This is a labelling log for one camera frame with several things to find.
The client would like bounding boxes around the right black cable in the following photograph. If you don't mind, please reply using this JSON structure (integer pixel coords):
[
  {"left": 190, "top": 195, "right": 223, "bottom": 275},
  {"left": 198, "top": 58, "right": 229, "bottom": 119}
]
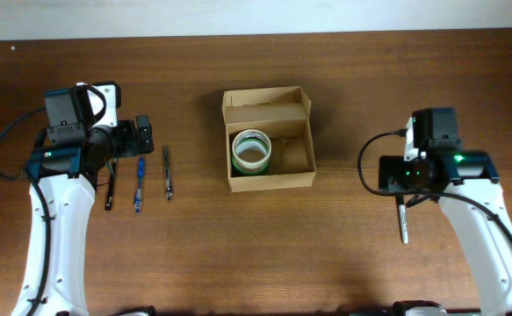
[{"left": 357, "top": 129, "right": 512, "bottom": 316}]

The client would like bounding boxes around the black pen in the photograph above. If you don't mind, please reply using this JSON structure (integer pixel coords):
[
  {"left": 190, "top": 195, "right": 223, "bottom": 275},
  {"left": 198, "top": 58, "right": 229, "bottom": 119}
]
[{"left": 105, "top": 158, "right": 118, "bottom": 212}]

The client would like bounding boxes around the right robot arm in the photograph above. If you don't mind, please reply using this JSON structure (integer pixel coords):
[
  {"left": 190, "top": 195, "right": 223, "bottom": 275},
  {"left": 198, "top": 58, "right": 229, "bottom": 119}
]
[{"left": 379, "top": 108, "right": 512, "bottom": 315}]

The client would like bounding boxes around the green tape roll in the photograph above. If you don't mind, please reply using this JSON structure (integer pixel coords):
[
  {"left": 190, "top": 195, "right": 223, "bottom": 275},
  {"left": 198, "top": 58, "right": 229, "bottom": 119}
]
[{"left": 231, "top": 136, "right": 273, "bottom": 176}]

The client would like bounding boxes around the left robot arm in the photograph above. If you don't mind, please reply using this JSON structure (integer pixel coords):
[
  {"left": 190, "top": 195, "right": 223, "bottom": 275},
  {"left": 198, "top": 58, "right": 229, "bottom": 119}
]
[{"left": 13, "top": 82, "right": 154, "bottom": 315}]

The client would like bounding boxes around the cream masking tape roll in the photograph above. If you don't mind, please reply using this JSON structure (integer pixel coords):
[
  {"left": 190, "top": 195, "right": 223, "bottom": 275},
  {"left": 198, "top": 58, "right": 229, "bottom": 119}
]
[{"left": 231, "top": 128, "right": 273, "bottom": 173}]

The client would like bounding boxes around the black and white marker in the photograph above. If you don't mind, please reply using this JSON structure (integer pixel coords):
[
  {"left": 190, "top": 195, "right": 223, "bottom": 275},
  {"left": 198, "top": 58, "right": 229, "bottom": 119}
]
[{"left": 396, "top": 196, "right": 409, "bottom": 244}]

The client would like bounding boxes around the blue pen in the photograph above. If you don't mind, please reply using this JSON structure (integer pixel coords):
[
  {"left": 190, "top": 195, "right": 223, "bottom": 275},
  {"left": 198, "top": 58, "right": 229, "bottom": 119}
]
[{"left": 133, "top": 155, "right": 145, "bottom": 213}]

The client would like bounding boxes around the dark grey pen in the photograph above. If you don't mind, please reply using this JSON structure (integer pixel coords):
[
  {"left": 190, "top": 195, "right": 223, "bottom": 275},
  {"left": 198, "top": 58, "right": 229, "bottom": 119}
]
[{"left": 162, "top": 146, "right": 173, "bottom": 201}]

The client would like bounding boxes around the open brown cardboard box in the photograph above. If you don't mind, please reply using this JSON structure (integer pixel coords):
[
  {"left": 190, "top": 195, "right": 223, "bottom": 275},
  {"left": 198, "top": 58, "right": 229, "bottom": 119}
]
[{"left": 222, "top": 86, "right": 317, "bottom": 192}]

